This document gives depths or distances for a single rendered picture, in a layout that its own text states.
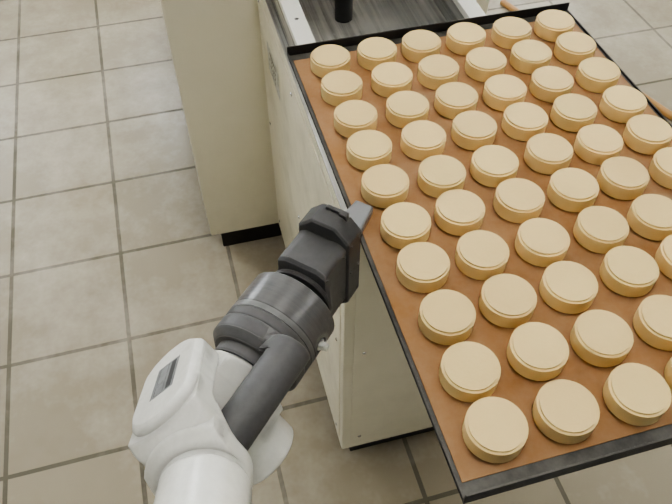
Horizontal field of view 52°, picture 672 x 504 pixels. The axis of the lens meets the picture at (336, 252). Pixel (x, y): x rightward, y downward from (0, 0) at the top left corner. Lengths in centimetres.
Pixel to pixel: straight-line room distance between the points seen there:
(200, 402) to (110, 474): 122
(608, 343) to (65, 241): 175
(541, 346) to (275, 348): 23
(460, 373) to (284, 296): 16
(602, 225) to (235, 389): 39
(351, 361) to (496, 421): 69
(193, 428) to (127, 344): 138
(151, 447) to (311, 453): 116
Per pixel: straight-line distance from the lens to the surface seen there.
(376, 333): 118
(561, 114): 84
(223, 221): 190
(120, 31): 294
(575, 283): 67
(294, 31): 116
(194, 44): 154
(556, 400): 59
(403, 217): 69
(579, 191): 75
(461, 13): 124
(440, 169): 74
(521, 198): 73
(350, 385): 131
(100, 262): 206
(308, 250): 63
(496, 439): 57
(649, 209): 76
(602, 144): 81
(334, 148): 78
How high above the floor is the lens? 152
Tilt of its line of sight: 51 degrees down
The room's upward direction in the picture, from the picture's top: straight up
